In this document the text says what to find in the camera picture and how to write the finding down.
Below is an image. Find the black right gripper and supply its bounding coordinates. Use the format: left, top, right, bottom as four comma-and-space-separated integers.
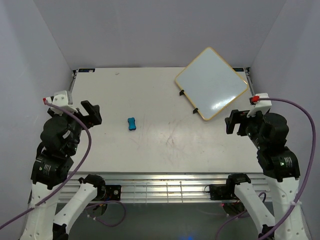
224, 108, 265, 148

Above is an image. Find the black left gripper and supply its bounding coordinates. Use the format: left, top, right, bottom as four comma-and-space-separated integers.
49, 99, 102, 155

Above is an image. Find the blue bone shaped eraser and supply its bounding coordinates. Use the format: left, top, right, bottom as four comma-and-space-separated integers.
127, 117, 137, 131

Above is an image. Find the yellow framed whiteboard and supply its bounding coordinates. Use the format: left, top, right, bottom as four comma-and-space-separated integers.
174, 47, 249, 121

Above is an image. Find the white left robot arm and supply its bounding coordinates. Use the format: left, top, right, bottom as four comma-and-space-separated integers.
20, 100, 106, 240

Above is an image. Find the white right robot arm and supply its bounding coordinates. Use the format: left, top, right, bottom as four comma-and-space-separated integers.
225, 110, 308, 240

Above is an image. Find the black XDOF label left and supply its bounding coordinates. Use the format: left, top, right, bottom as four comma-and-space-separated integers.
78, 68, 96, 73

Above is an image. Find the black xdof label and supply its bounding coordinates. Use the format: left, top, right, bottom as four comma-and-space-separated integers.
78, 68, 96, 73
233, 67, 245, 72

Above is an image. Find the black XDOF label right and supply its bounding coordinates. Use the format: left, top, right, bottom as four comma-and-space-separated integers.
233, 67, 245, 72

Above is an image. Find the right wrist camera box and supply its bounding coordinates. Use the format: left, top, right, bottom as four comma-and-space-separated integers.
246, 93, 272, 118

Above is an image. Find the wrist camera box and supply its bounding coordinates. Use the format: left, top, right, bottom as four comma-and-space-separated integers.
43, 90, 78, 113
246, 93, 272, 118

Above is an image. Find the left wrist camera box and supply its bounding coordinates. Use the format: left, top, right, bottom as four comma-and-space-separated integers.
43, 90, 78, 113

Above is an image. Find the black wire easel stand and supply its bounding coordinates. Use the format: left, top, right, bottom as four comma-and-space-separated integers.
179, 89, 199, 114

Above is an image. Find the aluminium table frame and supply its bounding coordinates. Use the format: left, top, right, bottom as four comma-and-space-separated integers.
19, 67, 313, 240

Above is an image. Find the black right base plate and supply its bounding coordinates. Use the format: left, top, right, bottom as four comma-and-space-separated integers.
209, 184, 239, 201

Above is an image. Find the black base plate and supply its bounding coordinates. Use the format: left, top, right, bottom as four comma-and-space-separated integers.
102, 185, 122, 201
209, 184, 239, 201

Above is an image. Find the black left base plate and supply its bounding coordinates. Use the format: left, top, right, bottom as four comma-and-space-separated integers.
102, 185, 122, 201

